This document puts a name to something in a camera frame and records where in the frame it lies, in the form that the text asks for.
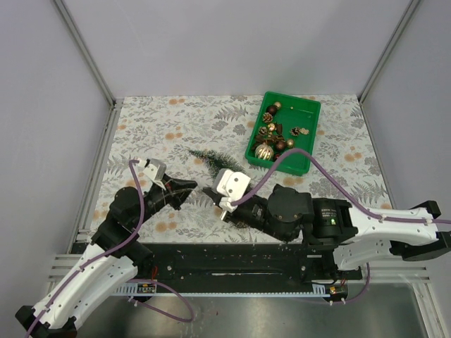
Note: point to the small green christmas tree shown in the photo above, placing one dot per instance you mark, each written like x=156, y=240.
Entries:
x=215, y=161

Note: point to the aluminium frame post left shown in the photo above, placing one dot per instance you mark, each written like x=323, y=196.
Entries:
x=68, y=20

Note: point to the floral patterned table mat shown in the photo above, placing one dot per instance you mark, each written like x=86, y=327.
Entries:
x=166, y=127

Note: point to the frosted pine cone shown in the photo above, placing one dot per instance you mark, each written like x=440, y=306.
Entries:
x=263, y=131
x=267, y=118

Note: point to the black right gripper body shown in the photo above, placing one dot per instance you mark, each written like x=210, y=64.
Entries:
x=252, y=210

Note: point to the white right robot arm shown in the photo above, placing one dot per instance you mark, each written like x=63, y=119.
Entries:
x=341, y=236

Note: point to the silver ribbed bauble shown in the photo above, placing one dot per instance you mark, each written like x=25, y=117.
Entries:
x=264, y=152

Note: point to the green plastic tray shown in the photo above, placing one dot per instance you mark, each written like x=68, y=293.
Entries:
x=295, y=112

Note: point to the frosted pine cone lower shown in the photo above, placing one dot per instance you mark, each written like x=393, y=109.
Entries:
x=263, y=131

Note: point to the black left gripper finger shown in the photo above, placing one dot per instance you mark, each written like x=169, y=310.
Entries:
x=178, y=197
x=174, y=184

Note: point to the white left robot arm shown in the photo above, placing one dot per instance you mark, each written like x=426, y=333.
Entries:
x=112, y=258

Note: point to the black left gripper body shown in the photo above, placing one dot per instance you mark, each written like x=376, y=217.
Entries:
x=155, y=199

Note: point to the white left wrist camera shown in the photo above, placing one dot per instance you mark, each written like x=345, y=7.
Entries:
x=154, y=169

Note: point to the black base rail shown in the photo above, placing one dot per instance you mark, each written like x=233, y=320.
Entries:
x=238, y=269

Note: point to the frosted pine cone upper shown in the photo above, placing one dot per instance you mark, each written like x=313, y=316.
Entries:
x=267, y=118

